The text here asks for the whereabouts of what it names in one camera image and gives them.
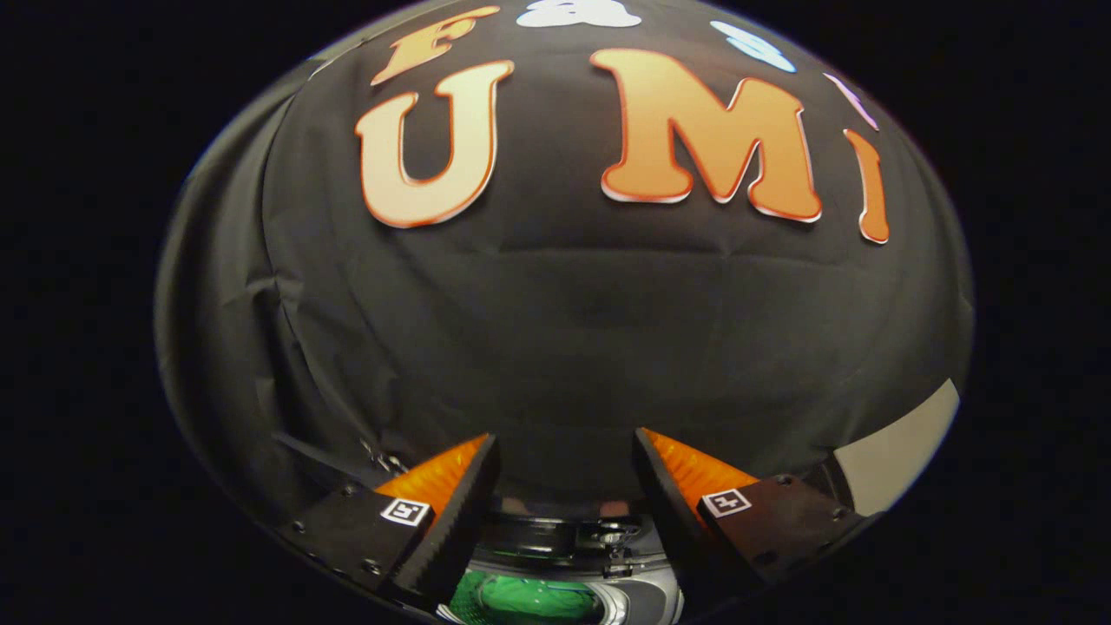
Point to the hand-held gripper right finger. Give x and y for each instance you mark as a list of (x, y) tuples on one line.
[(673, 521)]

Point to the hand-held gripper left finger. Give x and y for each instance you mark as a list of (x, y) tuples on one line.
[(460, 529)]

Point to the washing machine with chrome rim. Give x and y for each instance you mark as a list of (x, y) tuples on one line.
[(555, 542)]

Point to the green polo shirt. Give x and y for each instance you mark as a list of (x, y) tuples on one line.
[(529, 599)]

